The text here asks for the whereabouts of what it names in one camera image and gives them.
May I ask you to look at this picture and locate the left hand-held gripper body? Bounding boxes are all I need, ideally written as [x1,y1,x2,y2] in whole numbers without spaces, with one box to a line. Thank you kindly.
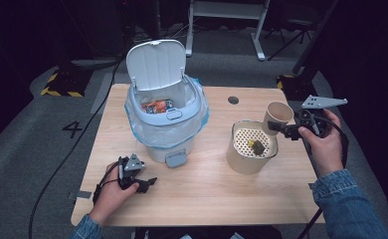
[116,152,147,191]

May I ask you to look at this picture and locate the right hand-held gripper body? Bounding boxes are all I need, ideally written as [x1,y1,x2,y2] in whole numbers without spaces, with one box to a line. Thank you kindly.
[288,95,349,140]

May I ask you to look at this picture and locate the brown paper cup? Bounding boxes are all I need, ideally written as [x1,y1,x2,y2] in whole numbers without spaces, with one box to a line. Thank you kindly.
[262,101,295,136]

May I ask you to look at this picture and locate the beige container with strainer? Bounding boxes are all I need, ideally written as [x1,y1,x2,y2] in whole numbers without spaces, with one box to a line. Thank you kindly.
[225,119,280,176]

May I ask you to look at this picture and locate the white pedal trash can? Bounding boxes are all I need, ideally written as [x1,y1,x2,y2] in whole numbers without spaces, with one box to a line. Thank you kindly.
[124,39,211,169]

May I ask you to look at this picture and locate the person's left hand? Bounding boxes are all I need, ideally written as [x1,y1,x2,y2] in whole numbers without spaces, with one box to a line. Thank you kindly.
[89,161,140,227]

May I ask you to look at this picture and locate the person's right hand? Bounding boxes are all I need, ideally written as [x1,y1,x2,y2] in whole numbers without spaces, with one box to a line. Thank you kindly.
[297,108,346,179]

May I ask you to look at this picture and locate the dark food scrap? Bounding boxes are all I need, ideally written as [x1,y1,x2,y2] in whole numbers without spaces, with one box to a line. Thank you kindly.
[247,138,267,156]

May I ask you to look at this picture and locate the black yellow striped stand base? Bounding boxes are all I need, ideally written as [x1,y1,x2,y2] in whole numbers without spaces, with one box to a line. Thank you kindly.
[39,67,94,99]
[276,74,316,102]

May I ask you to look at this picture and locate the clear plastic bin liner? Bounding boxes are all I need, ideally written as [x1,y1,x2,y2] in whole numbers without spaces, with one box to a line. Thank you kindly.
[124,76,211,149]

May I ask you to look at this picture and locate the grey tape strip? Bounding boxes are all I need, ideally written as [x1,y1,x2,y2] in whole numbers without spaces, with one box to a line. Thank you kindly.
[67,190,94,201]

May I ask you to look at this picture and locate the orange snack wrapper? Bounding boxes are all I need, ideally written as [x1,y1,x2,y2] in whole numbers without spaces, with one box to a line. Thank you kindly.
[140,98,174,115]

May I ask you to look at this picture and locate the black tripod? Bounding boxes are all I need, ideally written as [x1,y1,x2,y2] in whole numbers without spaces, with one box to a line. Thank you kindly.
[266,12,319,62]

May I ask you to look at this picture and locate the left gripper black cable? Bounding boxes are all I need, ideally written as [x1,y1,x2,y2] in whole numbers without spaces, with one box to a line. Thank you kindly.
[92,158,122,205]

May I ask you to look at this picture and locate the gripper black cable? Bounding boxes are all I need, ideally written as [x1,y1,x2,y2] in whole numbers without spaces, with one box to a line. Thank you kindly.
[92,158,122,205]
[295,109,351,239]

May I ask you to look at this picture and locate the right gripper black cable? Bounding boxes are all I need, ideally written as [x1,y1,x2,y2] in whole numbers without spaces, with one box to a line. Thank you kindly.
[295,109,351,239]

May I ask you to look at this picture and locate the long black floor cable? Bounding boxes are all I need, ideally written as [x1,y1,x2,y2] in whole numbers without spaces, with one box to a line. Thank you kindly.
[28,55,124,239]

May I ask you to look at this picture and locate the black slanted stand post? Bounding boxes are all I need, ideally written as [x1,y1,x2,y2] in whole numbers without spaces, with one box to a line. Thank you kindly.
[291,0,341,76]

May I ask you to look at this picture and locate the white desk frame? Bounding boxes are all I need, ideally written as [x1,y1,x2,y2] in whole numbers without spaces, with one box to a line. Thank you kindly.
[184,0,272,62]

